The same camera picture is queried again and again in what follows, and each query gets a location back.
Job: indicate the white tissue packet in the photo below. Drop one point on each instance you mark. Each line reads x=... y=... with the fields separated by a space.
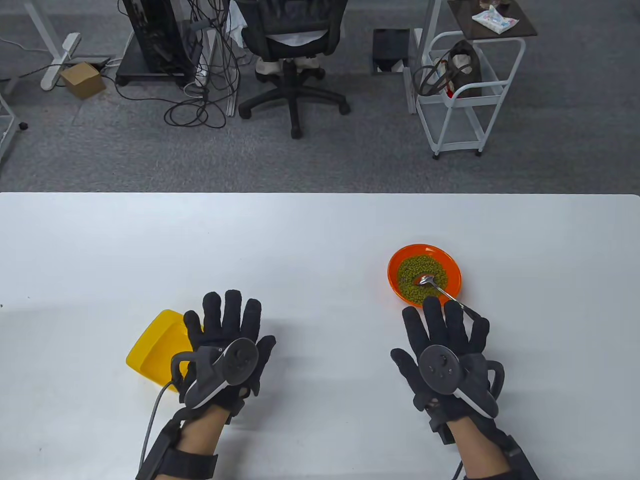
x=492 y=19

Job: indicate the person's right forearm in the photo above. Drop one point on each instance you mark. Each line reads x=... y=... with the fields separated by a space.
x=475 y=445

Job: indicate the pile of green mung beans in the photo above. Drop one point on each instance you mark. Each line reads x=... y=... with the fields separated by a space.
x=410 y=270

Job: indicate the black wheeled platform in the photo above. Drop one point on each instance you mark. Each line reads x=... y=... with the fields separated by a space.
x=135 y=70

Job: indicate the person's left hand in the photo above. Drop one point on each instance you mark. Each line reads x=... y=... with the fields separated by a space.
x=225 y=320

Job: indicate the black mesh office chair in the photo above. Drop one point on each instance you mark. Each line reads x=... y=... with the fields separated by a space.
x=295 y=30

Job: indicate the black computer tower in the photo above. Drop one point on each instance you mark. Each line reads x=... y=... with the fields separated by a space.
x=150 y=35

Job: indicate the white power strip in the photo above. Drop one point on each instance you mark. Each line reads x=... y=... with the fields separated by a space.
x=201 y=75

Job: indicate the stainless steel spoon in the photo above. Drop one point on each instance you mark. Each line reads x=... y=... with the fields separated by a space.
x=426 y=279

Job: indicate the small cardboard box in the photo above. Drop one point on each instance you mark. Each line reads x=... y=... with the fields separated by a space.
x=82 y=80

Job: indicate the white desk foot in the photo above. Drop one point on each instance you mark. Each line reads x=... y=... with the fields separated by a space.
x=60 y=55

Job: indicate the white rolling cart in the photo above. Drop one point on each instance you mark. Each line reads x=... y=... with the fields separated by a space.
x=450 y=127

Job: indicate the black handheld controller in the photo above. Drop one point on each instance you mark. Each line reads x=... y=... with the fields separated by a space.
x=440 y=365
x=235 y=357

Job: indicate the person's right hand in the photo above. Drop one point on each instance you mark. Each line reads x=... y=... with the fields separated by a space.
x=435 y=325

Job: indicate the yellow plastic food container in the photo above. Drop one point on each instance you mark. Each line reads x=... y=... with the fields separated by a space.
x=155 y=350

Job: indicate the person's left forearm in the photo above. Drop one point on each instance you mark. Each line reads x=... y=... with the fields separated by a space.
x=200 y=435

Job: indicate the dark brown board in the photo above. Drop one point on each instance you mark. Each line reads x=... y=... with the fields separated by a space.
x=470 y=27

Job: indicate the brown tote bag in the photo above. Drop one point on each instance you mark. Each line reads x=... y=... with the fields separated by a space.
x=465 y=65

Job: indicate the orange plastic bowl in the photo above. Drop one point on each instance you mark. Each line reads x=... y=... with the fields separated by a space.
x=400 y=260

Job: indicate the white desk leg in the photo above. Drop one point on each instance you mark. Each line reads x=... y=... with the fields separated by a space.
x=430 y=20
x=231 y=105

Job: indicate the black floor box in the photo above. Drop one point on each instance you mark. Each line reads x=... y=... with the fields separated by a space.
x=390 y=45

